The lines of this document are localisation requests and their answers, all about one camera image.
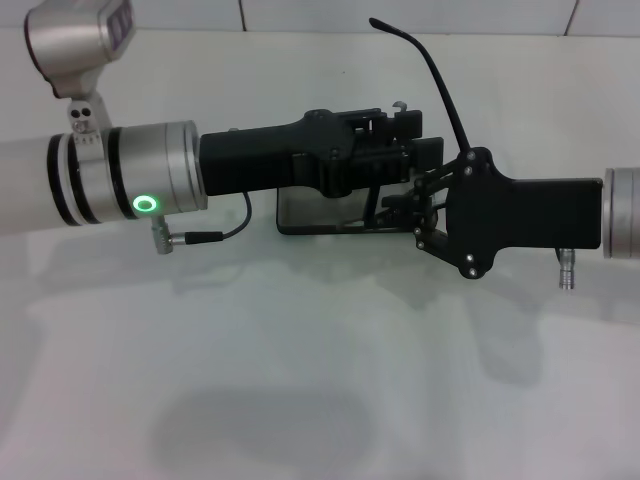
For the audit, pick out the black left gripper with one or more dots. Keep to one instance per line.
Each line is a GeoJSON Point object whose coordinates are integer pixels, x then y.
{"type": "Point", "coordinates": [260, 160]}

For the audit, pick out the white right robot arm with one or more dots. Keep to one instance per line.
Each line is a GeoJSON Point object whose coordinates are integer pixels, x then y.
{"type": "Point", "coordinates": [622, 215]}

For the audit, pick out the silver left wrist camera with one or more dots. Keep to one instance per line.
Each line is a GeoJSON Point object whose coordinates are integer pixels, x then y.
{"type": "Point", "coordinates": [65, 40]}

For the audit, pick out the black glasses case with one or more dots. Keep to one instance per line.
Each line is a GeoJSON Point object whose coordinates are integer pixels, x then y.
{"type": "Point", "coordinates": [310, 212]}

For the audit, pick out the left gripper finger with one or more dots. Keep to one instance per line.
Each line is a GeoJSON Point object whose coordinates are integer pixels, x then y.
{"type": "Point", "coordinates": [429, 155]}

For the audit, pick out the black glasses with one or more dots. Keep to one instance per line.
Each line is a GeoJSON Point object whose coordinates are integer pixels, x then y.
{"type": "Point", "coordinates": [439, 80]}

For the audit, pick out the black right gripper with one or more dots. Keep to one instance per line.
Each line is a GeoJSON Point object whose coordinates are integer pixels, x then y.
{"type": "Point", "coordinates": [525, 215]}

